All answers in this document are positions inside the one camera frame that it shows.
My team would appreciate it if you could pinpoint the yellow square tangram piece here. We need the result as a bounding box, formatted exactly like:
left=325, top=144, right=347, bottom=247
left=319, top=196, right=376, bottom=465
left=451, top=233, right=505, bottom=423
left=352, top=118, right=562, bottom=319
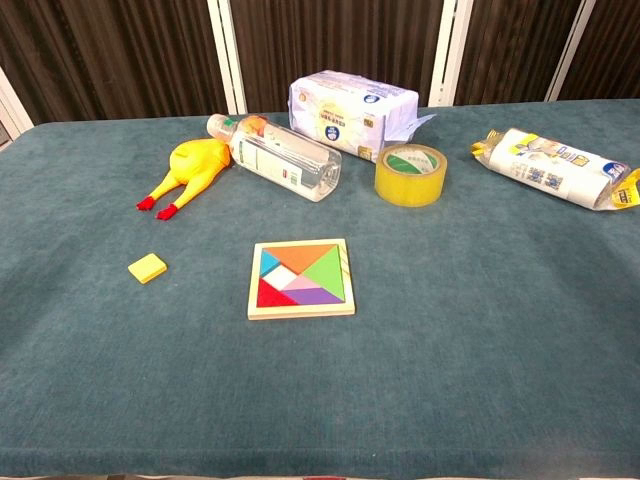
left=127, top=252, right=169, bottom=285

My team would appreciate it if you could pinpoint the orange triangle tangram piece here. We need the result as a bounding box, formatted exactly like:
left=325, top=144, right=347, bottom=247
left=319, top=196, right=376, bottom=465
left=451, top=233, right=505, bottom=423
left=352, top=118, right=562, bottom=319
left=263, top=244, right=337, bottom=276

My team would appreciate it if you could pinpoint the green triangle tangram piece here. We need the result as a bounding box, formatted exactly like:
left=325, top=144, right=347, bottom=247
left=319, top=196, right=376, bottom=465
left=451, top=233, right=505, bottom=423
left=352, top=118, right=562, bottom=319
left=301, top=245, right=346, bottom=303

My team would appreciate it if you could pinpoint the pink triangle tangram piece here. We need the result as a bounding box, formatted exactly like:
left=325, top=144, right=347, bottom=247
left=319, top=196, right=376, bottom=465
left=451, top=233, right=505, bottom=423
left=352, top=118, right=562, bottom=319
left=282, top=274, right=321, bottom=292

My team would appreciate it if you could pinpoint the purple puzzle piece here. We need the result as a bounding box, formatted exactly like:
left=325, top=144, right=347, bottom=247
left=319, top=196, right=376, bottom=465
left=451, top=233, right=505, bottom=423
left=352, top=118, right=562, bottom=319
left=287, top=288, right=345, bottom=306

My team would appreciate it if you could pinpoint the blue triangle tangram piece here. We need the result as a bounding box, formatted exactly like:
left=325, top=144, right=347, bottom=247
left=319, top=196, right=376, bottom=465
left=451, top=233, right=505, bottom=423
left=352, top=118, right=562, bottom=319
left=259, top=249, right=281, bottom=277

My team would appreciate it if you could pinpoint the wooden tangram tray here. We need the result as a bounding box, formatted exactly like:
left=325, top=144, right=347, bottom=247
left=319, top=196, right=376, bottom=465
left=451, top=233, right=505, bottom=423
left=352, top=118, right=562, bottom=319
left=246, top=238, right=357, bottom=321

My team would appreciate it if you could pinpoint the red triangle tangram piece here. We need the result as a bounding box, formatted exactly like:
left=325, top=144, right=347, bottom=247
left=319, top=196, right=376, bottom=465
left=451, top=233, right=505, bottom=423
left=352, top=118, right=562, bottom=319
left=256, top=277, right=300, bottom=308

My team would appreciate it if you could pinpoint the clear plastic water bottle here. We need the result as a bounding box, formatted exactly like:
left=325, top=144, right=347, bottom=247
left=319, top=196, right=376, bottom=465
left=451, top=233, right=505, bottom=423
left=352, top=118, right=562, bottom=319
left=206, top=113, right=343, bottom=203

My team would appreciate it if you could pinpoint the yellowish packing tape roll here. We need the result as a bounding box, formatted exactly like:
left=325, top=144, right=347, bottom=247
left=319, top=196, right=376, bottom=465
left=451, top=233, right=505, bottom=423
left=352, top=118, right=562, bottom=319
left=374, top=143, right=449, bottom=209

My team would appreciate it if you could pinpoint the white blue tissue pack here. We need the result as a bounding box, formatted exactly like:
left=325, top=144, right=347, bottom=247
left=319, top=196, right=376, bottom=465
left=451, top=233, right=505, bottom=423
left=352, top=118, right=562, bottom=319
left=288, top=69, right=437, bottom=164

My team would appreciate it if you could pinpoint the yellow rubber chicken toy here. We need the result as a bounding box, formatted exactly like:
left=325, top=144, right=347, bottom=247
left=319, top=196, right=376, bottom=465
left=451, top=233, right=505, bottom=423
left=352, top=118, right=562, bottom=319
left=135, top=138, right=234, bottom=221

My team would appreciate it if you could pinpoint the teal fabric table cover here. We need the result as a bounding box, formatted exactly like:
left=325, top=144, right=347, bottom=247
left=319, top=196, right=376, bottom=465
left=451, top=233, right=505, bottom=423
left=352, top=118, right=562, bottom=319
left=0, top=98, right=640, bottom=479

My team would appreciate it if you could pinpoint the dark brown curtain panel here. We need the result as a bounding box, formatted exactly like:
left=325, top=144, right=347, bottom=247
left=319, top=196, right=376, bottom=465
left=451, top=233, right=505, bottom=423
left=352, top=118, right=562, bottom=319
left=0, top=0, right=229, bottom=124
left=557, top=0, right=640, bottom=101
left=229, top=0, right=444, bottom=114
left=454, top=0, right=584, bottom=106

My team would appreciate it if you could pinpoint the white partition frame post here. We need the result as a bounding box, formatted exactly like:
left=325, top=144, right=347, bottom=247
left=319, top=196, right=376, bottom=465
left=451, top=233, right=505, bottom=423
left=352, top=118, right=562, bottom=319
left=0, top=67, right=34, bottom=147
left=544, top=0, right=596, bottom=103
left=428, top=0, right=474, bottom=108
left=207, top=0, right=249, bottom=115

